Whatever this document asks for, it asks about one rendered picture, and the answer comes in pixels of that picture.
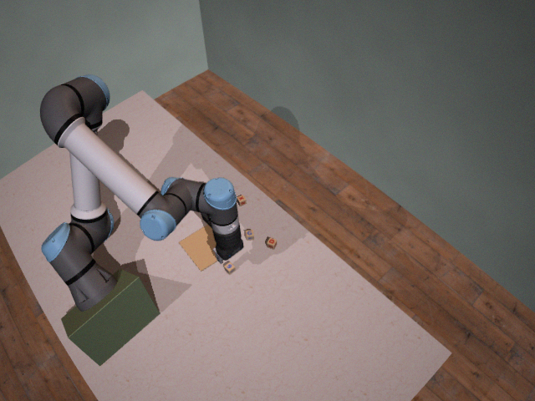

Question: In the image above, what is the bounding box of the tan flat mat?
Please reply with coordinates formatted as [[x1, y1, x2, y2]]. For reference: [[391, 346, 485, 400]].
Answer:
[[179, 225, 217, 272]]

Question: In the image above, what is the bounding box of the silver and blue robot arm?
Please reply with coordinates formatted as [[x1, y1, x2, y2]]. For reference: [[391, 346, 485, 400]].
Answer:
[[40, 74, 238, 312]]

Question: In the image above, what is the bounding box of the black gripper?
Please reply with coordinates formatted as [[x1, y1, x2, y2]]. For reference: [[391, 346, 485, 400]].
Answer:
[[201, 213, 244, 264]]

